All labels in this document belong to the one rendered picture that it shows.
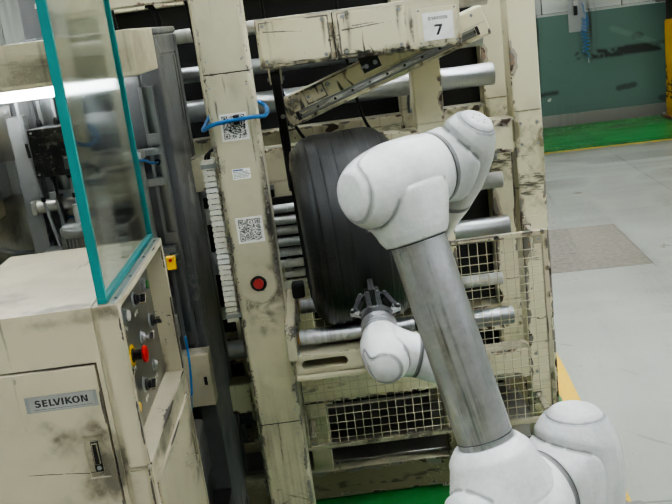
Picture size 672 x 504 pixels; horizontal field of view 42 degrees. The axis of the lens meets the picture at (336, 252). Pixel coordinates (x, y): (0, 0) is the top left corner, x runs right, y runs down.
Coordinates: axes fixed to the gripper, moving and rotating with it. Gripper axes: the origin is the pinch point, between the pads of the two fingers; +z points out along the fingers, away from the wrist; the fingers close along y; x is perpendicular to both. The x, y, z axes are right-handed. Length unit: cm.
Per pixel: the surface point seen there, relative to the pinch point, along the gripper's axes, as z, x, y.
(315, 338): 11.0, 18.4, 16.7
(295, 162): 23.7, -29.6, 15.6
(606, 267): 295, 149, -163
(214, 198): 29, -21, 40
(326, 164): 16.8, -30.1, 7.3
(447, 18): 55, -58, -34
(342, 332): 11.2, 17.7, 8.9
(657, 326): 189, 135, -154
